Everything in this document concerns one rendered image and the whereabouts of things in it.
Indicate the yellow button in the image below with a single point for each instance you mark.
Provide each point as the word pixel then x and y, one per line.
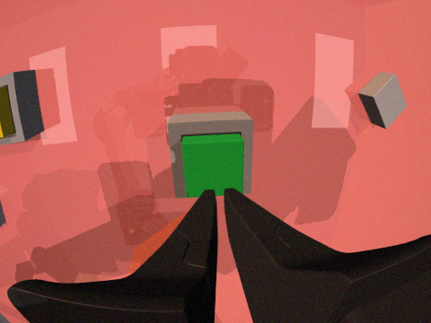
pixel 20 117

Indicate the green button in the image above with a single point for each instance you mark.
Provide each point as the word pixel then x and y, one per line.
pixel 211 150

